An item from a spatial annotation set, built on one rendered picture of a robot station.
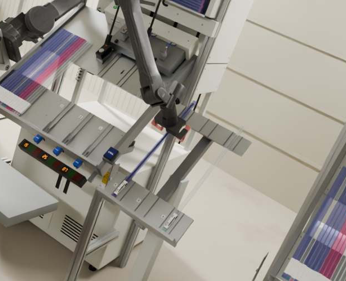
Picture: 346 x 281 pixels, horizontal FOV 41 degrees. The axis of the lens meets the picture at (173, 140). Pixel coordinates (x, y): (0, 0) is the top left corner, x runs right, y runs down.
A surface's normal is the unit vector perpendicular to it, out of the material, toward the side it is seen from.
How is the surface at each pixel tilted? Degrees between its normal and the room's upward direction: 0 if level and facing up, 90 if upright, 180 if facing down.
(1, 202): 0
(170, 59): 43
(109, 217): 90
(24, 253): 0
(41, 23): 55
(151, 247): 90
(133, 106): 90
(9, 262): 0
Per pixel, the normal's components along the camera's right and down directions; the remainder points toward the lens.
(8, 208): 0.35, -0.88
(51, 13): 0.65, -0.11
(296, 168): -0.50, 0.12
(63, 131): -0.05, -0.54
